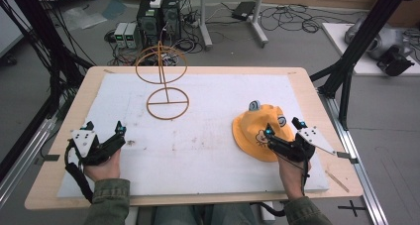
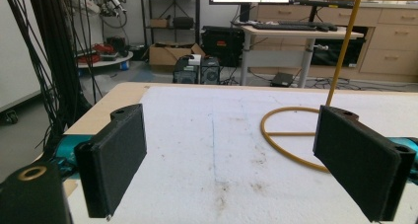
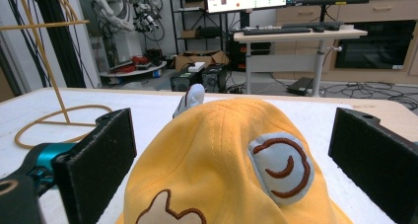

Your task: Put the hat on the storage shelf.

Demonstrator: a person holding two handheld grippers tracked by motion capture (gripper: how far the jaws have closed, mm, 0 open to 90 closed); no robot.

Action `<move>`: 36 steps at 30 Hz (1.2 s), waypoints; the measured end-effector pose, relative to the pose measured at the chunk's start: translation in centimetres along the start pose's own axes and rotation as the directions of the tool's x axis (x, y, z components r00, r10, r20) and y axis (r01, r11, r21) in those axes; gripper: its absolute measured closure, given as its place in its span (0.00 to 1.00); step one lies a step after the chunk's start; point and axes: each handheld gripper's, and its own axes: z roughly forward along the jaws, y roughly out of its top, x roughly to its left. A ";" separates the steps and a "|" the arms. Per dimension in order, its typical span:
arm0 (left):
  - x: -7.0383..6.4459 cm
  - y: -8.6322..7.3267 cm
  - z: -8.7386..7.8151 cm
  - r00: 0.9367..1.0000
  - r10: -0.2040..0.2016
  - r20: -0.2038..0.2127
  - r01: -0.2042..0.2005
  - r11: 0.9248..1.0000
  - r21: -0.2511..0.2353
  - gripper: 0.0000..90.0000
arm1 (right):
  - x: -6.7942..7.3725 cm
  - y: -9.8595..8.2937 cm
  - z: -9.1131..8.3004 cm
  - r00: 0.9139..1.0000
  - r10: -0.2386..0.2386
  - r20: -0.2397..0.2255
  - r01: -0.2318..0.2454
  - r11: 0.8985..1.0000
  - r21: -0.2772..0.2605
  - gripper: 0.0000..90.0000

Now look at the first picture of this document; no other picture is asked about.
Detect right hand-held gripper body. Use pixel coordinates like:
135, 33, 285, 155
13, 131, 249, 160
266, 125, 337, 164

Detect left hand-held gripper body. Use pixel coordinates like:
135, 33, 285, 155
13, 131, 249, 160
64, 127, 127, 168

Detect white foam mat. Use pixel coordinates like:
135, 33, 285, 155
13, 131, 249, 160
55, 72, 332, 199

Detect orange wire stand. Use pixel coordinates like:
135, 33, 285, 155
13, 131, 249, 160
135, 41, 191, 121

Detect white stand leg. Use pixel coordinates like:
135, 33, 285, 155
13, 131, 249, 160
248, 0, 270, 50
197, 0, 214, 52

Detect yellow bucket hat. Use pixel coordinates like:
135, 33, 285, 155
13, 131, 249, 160
231, 100, 297, 164

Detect grey power supply unit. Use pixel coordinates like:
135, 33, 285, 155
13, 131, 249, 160
113, 22, 129, 50
124, 22, 142, 50

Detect thin wooden stick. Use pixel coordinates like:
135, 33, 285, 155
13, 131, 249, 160
324, 169, 351, 194

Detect white floor board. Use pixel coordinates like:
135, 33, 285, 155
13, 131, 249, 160
321, 22, 420, 77

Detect grey and black machine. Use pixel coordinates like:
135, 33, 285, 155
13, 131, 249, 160
344, 16, 416, 77

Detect black metal frame post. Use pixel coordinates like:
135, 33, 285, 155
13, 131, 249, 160
309, 0, 420, 131
0, 0, 95, 183

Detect tangle of black floor cables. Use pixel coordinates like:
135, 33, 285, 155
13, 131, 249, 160
258, 2, 361, 35

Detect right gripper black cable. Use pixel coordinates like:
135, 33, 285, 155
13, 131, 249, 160
250, 151, 313, 218

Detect person's right hand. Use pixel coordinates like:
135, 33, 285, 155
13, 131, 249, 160
276, 154, 313, 201

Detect person's legs in jeans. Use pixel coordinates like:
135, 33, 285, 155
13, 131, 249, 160
152, 203, 263, 225

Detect black computer tower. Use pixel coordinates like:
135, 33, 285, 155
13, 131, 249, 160
160, 0, 182, 44
136, 0, 163, 50

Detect flat black box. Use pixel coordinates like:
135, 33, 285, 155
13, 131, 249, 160
230, 0, 258, 22

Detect person's left hand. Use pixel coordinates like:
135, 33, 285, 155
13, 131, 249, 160
83, 148, 122, 183

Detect clear plastic sheet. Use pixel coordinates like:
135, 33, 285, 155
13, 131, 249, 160
61, 6, 109, 32

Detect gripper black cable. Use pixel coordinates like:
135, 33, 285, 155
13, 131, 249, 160
63, 138, 95, 205
250, 151, 313, 218

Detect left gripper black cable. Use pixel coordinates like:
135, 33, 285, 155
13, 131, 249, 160
63, 138, 95, 205

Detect aluminium rail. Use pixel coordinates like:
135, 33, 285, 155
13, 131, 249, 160
0, 117, 58, 209
317, 87, 390, 225

